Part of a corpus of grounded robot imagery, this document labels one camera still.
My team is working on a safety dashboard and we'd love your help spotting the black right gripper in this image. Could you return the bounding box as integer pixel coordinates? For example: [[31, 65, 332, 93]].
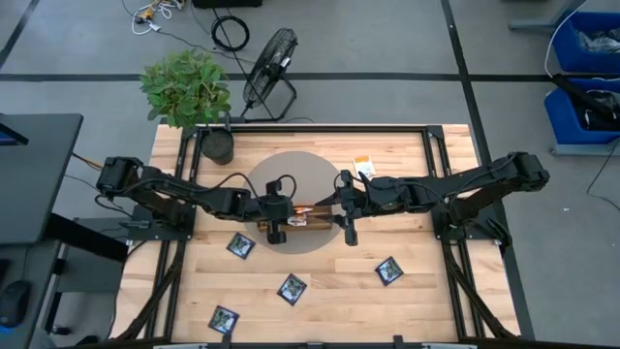
[[314, 169, 377, 247]]

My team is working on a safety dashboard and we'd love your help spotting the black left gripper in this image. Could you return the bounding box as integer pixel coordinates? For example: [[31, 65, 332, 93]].
[[246, 179, 306, 245]]

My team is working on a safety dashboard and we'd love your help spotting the wooden tea organizer box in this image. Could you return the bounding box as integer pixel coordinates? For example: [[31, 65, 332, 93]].
[[256, 205, 335, 233]]

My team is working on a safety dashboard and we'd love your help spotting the black foil tea packet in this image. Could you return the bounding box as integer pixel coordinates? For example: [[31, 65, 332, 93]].
[[374, 256, 405, 287], [207, 304, 241, 335], [226, 232, 257, 261], [276, 273, 308, 307]]

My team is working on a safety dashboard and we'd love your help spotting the round grey mat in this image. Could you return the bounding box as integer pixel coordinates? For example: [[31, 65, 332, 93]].
[[243, 150, 346, 255]]

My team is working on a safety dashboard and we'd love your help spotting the black plant pot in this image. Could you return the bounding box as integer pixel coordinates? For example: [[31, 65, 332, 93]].
[[200, 126, 236, 167]]

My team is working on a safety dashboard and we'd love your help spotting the black floor fan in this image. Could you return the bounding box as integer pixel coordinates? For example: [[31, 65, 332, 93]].
[[240, 27, 299, 123]]

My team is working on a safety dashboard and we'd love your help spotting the green leafy plant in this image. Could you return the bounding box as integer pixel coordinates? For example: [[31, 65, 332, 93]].
[[139, 47, 233, 130]]

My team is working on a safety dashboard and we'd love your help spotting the black floor box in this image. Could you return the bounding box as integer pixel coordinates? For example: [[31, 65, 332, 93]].
[[192, 0, 264, 9]]

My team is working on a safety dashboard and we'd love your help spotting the blue storage bin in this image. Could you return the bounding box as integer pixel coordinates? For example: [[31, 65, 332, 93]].
[[551, 10, 620, 75], [543, 77, 620, 146]]

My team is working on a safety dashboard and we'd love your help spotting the black desk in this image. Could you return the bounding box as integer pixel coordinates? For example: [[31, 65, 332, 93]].
[[0, 239, 67, 349], [0, 112, 84, 246]]

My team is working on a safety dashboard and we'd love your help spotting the grey metal table foot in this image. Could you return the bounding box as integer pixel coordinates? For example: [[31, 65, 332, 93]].
[[508, 0, 590, 33]]

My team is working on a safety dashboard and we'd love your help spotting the black folded stand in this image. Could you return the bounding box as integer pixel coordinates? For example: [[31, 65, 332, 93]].
[[551, 72, 620, 125]]

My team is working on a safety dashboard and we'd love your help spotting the black computer mouse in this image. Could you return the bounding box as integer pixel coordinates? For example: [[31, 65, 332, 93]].
[[0, 279, 33, 332]]

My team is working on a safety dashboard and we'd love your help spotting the dark computer monitor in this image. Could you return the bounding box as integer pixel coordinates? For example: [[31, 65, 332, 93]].
[[0, 121, 30, 147]]

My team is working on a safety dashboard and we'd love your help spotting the black aluminium table frame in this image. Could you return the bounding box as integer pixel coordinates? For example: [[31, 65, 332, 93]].
[[109, 123, 523, 349]]

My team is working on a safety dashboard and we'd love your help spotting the coiled black cable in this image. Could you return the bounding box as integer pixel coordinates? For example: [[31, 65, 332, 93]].
[[210, 15, 252, 53]]

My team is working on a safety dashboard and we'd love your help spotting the white cable bundle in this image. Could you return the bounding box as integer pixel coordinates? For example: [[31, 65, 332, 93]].
[[129, 0, 188, 37]]

